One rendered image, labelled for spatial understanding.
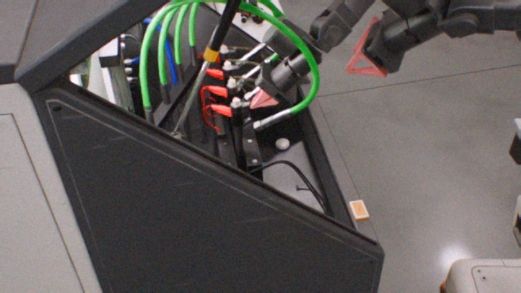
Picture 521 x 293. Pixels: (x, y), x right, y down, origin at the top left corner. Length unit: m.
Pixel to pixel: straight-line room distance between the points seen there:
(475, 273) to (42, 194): 1.55
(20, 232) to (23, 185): 0.11
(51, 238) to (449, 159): 2.25
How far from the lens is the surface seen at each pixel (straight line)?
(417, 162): 2.86
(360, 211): 1.25
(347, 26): 1.17
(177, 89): 1.38
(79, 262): 1.06
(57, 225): 1.00
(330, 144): 1.43
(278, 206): 0.99
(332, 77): 3.40
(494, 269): 2.12
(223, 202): 0.96
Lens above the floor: 1.87
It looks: 41 degrees down
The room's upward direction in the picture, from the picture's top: 2 degrees counter-clockwise
